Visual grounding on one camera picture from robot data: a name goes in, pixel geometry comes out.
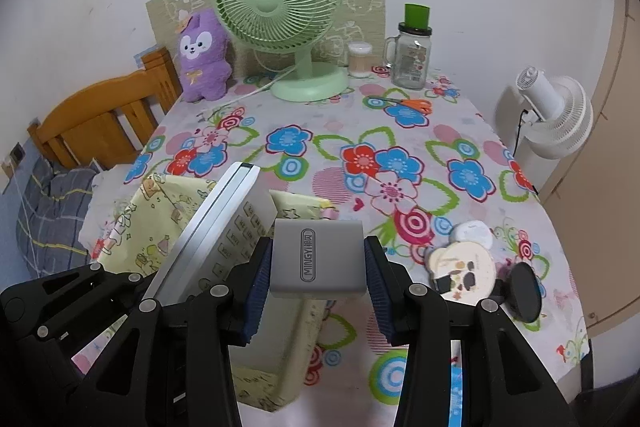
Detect cream round mirror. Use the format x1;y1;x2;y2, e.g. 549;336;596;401
425;239;498;306

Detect cotton swab container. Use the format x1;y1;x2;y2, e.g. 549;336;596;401
347;42;373;78

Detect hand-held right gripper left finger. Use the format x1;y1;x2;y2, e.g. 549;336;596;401
67;237;273;427

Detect yellow printed storage box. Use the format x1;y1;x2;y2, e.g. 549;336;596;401
92;173;337;413

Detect beige door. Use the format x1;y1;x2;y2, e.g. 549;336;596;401
537;0;640;338

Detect floral tablecloth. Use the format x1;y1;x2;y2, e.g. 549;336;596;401
70;67;591;427

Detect black fan cable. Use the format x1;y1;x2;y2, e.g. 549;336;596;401
515;107;531;155

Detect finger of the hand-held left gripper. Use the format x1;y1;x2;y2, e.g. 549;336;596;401
0;263;147;388

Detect white standing fan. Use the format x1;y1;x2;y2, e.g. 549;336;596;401
515;66;594;195

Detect white fan cable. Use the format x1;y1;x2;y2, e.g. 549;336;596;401
227;67;296;100

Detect grey white power adapter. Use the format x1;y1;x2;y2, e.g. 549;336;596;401
268;219;367;300

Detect green desk fan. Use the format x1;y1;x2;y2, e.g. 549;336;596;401
215;0;349;104

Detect wooden bed headboard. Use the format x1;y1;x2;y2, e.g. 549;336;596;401
27;47;183;170

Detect purple plush toy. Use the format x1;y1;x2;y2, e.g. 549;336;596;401
177;8;234;102

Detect orange handled scissors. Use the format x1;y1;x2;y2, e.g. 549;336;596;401
367;94;433;115

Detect white cloth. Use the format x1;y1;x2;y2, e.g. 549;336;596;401
79;164;151;253

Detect white round case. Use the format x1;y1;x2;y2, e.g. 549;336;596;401
452;219;496;250

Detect black round holder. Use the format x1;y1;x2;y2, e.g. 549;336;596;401
492;259;543;323

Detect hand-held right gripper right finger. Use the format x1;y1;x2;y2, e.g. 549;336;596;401
364;236;581;427

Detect grey plaid pillow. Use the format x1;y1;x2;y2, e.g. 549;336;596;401
15;157;101;278

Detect glass jar with green lid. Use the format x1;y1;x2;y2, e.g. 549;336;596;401
384;3;433;88

